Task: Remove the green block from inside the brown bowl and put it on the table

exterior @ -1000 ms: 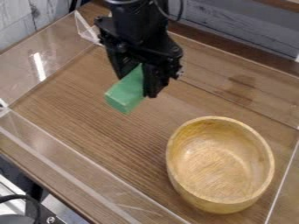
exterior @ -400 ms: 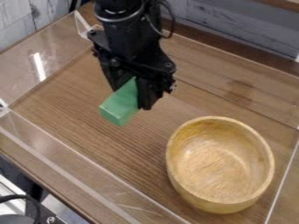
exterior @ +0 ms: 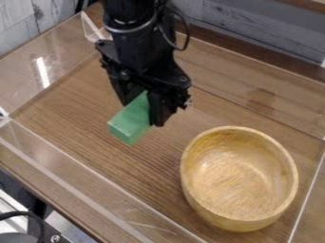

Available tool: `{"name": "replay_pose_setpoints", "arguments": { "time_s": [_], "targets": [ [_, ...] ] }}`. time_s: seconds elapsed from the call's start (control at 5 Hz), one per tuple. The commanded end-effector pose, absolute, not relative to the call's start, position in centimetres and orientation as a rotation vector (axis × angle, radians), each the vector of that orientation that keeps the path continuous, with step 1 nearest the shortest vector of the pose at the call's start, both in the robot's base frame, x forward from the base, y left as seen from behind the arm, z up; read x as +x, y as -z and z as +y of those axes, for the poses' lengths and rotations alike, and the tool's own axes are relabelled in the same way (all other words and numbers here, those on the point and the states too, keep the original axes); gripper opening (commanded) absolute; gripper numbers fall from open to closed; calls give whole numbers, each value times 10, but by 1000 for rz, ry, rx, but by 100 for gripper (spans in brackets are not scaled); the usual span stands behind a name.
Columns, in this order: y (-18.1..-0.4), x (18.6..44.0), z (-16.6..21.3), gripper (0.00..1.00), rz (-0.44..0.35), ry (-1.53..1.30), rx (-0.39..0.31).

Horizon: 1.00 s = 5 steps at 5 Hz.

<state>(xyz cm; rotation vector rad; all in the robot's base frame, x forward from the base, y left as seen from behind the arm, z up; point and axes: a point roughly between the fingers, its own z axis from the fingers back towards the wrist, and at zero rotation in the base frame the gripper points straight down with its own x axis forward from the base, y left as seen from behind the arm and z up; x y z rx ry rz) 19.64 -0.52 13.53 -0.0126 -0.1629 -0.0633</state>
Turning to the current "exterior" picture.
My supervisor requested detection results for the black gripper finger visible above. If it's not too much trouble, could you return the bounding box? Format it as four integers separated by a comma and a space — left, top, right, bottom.
147, 91, 178, 127
108, 69, 144, 105

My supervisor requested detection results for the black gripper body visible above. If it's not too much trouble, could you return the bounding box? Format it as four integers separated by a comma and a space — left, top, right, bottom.
94, 18, 193, 110

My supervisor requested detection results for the green rectangular block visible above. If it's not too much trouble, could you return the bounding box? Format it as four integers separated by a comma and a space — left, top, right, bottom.
107, 91, 151, 145

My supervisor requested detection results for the brown wooden bowl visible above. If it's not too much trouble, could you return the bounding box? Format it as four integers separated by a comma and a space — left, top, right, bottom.
180, 126, 300, 233

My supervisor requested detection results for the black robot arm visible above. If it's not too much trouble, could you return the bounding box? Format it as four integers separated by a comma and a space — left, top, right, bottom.
95, 0, 191, 126

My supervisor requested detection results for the clear acrylic corner bracket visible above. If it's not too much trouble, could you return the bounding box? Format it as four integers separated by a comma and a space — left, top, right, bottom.
80, 11, 112, 43

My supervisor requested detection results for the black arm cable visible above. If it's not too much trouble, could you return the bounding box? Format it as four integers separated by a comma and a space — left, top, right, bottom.
156, 6, 191, 52

